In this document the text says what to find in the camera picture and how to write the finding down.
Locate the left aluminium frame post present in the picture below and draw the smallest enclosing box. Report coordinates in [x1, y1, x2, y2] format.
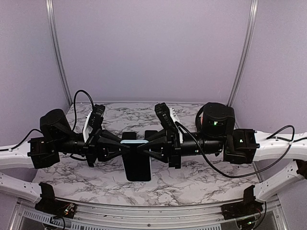
[45, 0, 72, 106]

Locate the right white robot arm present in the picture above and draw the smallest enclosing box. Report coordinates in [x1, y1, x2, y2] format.
[137, 103, 307, 215]

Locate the black phone with camera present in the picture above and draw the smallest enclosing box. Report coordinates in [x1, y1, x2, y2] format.
[122, 132, 137, 141]

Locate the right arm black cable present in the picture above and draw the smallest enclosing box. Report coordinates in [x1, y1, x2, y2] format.
[174, 121, 295, 178]

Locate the aluminium frame post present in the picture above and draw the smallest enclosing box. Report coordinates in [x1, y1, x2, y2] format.
[45, 0, 72, 106]
[227, 0, 259, 107]

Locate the front aluminium rail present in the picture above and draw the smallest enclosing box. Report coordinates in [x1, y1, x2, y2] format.
[8, 196, 288, 230]

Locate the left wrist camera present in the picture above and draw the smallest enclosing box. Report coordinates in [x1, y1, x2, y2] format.
[83, 104, 106, 142]

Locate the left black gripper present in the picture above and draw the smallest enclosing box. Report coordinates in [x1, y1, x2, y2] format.
[54, 125, 132, 168]

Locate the red white patterned bowl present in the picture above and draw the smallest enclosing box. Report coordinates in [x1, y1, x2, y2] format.
[200, 113, 204, 126]

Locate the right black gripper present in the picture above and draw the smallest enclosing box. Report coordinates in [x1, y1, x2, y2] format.
[137, 128, 225, 169]

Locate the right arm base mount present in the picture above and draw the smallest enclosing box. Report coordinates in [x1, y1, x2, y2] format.
[221, 185, 263, 220]

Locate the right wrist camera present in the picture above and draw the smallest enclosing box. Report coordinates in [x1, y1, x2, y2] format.
[154, 103, 183, 145]

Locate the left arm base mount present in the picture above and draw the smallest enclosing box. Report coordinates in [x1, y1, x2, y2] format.
[35, 183, 76, 219]

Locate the right aluminium frame post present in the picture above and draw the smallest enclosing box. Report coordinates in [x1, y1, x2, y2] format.
[227, 0, 259, 107]

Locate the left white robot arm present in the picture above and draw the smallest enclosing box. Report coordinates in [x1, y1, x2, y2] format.
[0, 104, 130, 169]

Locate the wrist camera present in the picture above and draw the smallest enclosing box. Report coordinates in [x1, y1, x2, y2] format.
[83, 104, 106, 142]
[154, 103, 183, 145]

